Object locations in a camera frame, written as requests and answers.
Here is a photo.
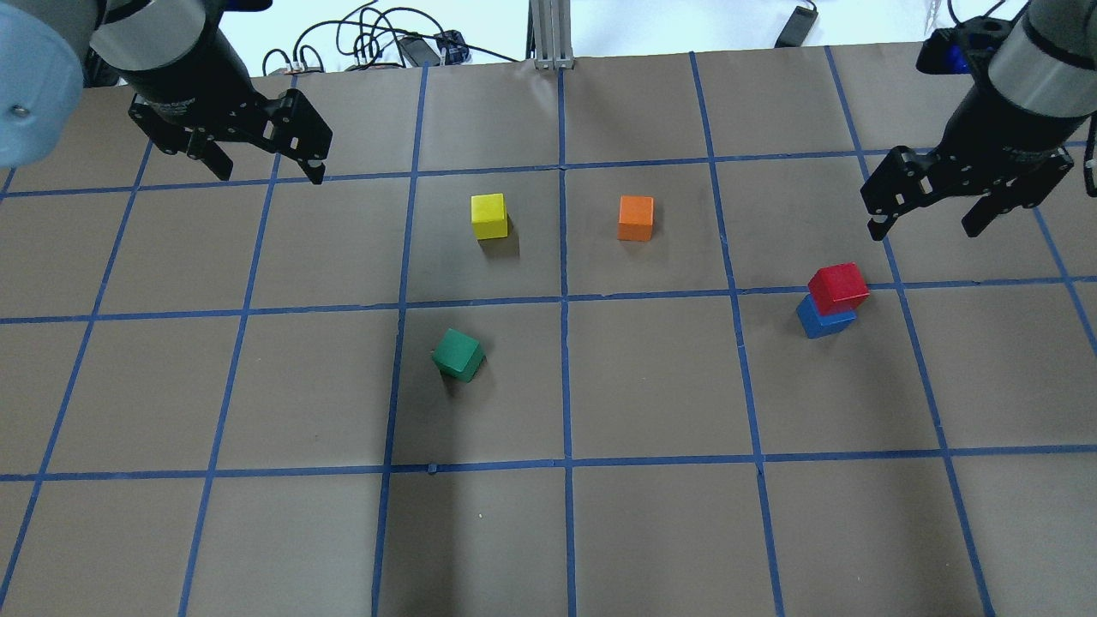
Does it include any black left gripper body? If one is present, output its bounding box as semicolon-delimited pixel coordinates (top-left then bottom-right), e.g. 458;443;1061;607
127;30;333;165

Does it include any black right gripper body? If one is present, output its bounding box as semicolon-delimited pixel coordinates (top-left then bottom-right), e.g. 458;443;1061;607
860;83;1075;218

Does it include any red wooden block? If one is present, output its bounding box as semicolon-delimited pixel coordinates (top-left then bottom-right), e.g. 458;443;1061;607
807;262;871;316

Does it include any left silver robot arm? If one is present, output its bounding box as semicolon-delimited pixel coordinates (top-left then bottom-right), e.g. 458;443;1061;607
1;1;333;184

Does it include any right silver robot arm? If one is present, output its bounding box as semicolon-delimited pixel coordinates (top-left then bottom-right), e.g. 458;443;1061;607
860;1;1096;242

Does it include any blue wooden block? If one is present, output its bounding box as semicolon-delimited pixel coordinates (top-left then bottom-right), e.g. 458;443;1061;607
796;296;857;339

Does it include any yellow wooden block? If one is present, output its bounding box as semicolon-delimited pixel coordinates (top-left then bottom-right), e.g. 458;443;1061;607
470;193;510;242

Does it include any green wooden block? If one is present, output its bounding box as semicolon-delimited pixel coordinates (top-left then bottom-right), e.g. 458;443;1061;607
431;328;486;383

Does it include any orange wooden block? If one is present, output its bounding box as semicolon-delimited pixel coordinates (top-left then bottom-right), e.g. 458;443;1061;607
617;195;655;242

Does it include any black power adapter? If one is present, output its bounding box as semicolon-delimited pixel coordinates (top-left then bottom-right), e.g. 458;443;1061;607
773;5;818;48

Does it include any brown paper table cover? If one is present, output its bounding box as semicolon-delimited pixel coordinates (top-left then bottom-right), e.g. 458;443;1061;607
3;45;1094;616

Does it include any aluminium frame post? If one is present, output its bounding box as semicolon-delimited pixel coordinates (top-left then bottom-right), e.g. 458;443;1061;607
525;1;575;71

